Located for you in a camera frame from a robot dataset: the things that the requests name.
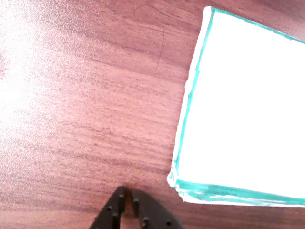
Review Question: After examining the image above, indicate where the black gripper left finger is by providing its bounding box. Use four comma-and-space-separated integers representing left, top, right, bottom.
89, 186, 127, 229

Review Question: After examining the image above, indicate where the white paper with green border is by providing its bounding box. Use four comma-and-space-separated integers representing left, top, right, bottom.
167, 6, 305, 207

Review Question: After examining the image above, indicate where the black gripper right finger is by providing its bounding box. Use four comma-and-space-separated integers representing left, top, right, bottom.
130, 189, 184, 229

